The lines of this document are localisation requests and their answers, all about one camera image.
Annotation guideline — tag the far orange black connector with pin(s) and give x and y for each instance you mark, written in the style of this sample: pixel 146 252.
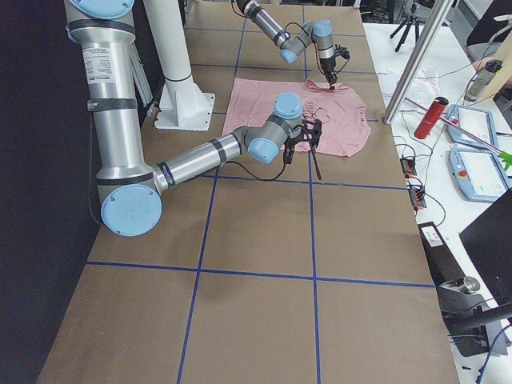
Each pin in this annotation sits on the far orange black connector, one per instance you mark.
pixel 408 165

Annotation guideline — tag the orange black connector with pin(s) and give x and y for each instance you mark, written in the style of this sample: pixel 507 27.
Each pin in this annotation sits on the orange black connector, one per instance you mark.
pixel 417 193
pixel 408 165

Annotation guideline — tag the black box with label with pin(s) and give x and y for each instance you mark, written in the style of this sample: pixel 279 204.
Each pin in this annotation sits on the black box with label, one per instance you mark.
pixel 441 261

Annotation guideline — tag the grey clear drink bottle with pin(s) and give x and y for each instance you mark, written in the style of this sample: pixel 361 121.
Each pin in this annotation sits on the grey clear drink bottle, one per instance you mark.
pixel 483 79

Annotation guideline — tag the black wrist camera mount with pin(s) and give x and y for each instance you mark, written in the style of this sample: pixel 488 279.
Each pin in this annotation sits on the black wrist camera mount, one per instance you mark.
pixel 311 132
pixel 341 51

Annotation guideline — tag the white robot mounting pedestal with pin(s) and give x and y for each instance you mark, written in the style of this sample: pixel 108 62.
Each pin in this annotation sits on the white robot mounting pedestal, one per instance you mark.
pixel 183 106

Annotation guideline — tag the black clamp with steel knob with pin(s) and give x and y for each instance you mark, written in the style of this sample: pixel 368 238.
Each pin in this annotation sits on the black clamp with steel knob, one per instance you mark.
pixel 471 322

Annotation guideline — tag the red water bottle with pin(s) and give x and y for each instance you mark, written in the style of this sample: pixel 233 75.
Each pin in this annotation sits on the red water bottle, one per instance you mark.
pixel 431 116

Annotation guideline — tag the black camera tripod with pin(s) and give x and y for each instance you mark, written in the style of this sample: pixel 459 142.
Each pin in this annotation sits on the black camera tripod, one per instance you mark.
pixel 409 22

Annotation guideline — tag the far blue teach pendant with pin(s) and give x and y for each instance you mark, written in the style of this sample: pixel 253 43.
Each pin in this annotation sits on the far blue teach pendant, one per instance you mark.
pixel 478 122

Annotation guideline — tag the aluminium frame post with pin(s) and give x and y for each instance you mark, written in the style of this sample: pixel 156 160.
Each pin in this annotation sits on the aluminium frame post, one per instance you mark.
pixel 437 17

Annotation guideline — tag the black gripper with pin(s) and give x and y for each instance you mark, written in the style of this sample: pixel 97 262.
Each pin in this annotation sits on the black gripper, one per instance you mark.
pixel 326 65
pixel 313 136

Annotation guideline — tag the blue teach pendant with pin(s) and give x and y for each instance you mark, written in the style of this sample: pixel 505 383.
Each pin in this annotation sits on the blue teach pendant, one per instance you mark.
pixel 478 174
pixel 478 122

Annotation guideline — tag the near orange black connector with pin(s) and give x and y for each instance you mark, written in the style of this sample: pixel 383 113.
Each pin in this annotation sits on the near orange black connector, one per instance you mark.
pixel 417 193

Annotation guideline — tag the black monitor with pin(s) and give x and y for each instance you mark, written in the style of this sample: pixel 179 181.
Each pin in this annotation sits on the black monitor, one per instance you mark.
pixel 487 241

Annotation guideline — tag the near blue teach pendant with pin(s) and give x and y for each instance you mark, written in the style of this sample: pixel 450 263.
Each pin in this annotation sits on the near blue teach pendant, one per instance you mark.
pixel 478 174

